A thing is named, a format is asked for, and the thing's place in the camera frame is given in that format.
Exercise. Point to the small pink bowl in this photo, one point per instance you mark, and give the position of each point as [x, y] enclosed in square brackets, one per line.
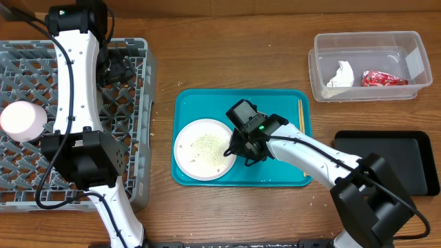
[23, 121]

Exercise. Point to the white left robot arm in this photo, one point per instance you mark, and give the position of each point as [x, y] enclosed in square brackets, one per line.
[79, 149]

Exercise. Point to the black plastic tray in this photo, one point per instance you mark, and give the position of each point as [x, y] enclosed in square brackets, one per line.
[409, 153]

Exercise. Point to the red sauce packet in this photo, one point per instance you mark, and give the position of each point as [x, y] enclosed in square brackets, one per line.
[372, 78]

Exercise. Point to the grey dishwasher rack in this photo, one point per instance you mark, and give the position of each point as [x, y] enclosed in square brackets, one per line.
[29, 73]

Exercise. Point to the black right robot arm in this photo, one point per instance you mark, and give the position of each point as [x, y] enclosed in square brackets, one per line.
[374, 207]

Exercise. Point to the clear plastic bin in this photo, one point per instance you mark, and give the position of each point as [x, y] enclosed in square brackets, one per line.
[399, 53]

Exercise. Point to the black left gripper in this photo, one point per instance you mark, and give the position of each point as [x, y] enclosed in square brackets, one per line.
[125, 68]

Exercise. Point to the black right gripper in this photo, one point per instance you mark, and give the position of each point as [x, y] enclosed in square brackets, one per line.
[239, 145]

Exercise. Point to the white napkin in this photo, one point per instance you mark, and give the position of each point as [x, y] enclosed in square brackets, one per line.
[344, 76]

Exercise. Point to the large white plate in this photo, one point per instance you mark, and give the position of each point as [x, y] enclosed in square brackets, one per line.
[199, 149]

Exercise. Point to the teal serving tray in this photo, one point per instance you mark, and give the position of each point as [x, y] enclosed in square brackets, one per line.
[195, 104]

